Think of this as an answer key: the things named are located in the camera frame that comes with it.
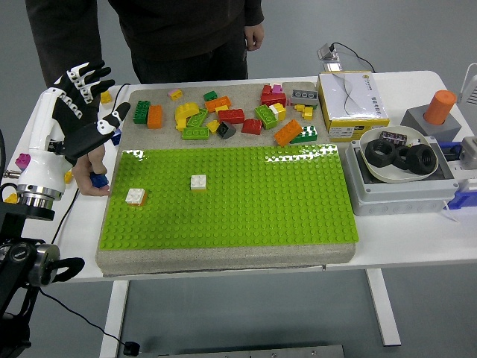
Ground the person's right hand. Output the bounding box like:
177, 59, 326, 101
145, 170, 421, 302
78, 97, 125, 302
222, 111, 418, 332
71, 143, 112, 198

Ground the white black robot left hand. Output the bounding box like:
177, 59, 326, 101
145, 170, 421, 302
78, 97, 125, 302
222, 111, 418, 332
16, 60, 132, 193

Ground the person's left hand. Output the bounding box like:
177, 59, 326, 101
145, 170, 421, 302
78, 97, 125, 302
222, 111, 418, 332
244, 22, 265, 52

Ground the white orange brick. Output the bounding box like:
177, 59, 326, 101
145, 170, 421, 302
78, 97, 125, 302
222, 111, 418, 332
124, 188, 149, 207
189, 174, 208, 193

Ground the green studded baseplate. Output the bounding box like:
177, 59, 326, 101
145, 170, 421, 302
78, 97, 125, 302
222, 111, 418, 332
98, 142, 360, 258

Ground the red brick stack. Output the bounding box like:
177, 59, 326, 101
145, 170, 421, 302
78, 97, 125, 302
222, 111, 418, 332
260, 84, 288, 107

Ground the person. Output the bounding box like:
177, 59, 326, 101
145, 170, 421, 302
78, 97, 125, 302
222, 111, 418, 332
25, 0, 265, 89

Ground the silver floor socket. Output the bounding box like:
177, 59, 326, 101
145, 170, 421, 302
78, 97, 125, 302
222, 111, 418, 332
316, 43, 340, 61

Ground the long orange brick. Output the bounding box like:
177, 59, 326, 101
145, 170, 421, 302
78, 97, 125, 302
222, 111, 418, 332
204, 95, 232, 113
274, 119, 303, 148

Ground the white yellow brick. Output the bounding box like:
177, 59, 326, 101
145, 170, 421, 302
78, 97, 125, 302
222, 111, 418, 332
268, 103, 288, 122

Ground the long red brick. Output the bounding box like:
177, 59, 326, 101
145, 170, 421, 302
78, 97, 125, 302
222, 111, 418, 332
218, 108, 246, 125

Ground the yellow stepped brick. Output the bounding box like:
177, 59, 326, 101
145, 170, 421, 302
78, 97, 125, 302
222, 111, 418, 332
294, 103, 315, 121

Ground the dark grey slope brick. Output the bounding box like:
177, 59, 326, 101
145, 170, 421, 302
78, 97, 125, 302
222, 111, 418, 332
215, 121, 238, 140

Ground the yellow arch brick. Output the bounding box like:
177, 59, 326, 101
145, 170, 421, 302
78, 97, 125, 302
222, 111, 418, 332
174, 102, 201, 122

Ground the dark green white-studded brick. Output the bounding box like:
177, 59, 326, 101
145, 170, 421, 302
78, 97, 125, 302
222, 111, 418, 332
290, 125, 319, 145

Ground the long lime green brick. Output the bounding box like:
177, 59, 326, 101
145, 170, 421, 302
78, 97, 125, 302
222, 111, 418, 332
181, 126, 210, 141

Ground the white yellow cardboard box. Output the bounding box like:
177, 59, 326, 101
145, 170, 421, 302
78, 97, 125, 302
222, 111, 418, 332
316, 70, 391, 143

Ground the white table leg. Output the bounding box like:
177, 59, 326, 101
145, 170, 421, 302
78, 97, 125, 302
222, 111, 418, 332
99, 280, 130, 358
364, 268, 402, 347

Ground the grey-brown foam mat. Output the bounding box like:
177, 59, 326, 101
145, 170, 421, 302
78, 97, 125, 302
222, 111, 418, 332
95, 81, 356, 277

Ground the dark patterned packet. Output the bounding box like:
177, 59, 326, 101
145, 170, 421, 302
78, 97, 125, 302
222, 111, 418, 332
379, 129, 408, 147

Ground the large black nut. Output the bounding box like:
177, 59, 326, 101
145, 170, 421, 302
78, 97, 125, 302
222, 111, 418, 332
405, 144, 438, 175
364, 138, 397, 168

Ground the grey block holder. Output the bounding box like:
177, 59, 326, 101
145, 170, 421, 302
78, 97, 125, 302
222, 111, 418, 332
399, 103, 463, 143

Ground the white bowl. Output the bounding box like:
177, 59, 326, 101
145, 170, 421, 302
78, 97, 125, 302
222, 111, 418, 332
358, 125, 443, 184

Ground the small black nut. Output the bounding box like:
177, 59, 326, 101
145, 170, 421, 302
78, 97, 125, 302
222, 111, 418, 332
394, 145, 411, 171

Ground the orange cylinder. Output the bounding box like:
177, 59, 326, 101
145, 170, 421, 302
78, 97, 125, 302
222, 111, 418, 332
423, 89, 458, 126

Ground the grey junction box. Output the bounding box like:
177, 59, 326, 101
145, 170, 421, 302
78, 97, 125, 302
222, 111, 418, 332
343, 136, 460, 217

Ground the white chair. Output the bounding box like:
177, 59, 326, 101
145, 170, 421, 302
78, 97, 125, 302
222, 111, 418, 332
456, 62, 477, 109

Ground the blue black clamp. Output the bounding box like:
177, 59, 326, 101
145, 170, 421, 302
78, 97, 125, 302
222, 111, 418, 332
438, 140, 464, 162

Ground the grey connector block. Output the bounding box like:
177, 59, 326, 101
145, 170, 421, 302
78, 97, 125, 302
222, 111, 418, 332
458, 136, 477, 169

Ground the blue plastic part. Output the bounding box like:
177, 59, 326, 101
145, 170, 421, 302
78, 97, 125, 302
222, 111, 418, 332
446, 178, 477, 210

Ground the thin black cable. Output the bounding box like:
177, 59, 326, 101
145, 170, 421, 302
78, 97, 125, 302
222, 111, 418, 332
332, 42, 376, 74

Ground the black cord with plug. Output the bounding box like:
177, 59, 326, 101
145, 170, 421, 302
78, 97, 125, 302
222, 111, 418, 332
38, 82, 141, 356

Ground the white cable tie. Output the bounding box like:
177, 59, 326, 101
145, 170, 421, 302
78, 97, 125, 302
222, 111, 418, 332
441, 200, 459, 224

